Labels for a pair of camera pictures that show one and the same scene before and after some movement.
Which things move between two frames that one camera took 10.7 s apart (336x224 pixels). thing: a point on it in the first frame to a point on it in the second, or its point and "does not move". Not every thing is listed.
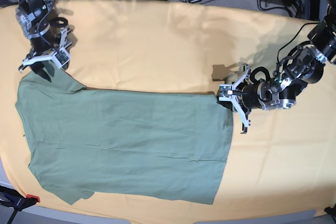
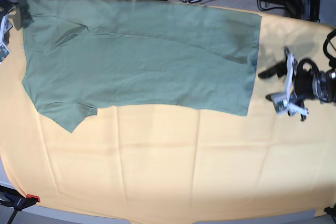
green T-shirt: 84,142 to 79,55
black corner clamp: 331,211 does not move
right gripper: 262,93 to 308,80
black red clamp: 11,198 does not move
